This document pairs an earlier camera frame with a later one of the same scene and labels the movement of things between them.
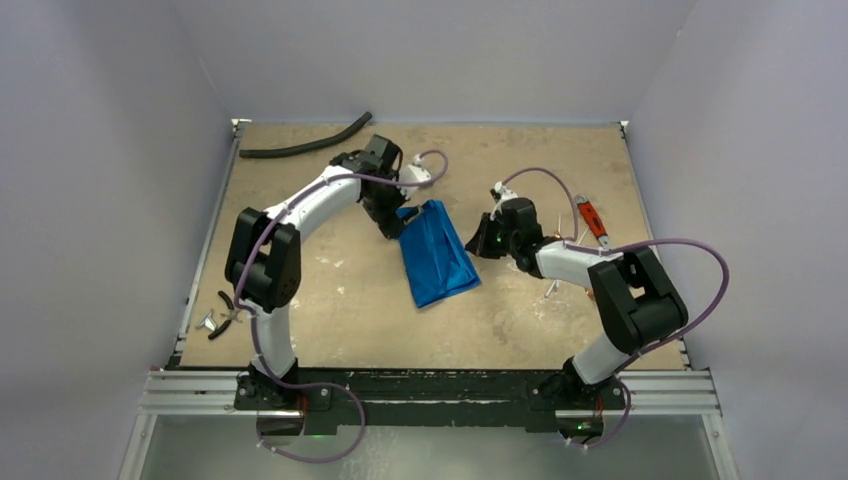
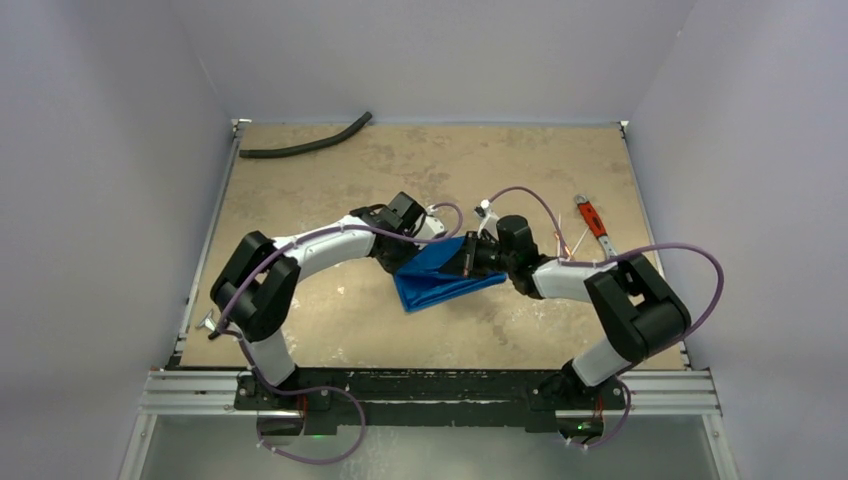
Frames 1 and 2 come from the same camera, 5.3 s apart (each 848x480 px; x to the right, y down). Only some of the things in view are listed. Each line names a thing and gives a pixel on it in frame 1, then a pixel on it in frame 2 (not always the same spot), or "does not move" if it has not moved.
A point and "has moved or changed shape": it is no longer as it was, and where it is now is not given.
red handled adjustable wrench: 593,220 does not move
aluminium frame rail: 213,394 does not move
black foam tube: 308,146 does not move
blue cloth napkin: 439,260 has moved or changed shape
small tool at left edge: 208,321 does not move
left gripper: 387,219 -> 390,266
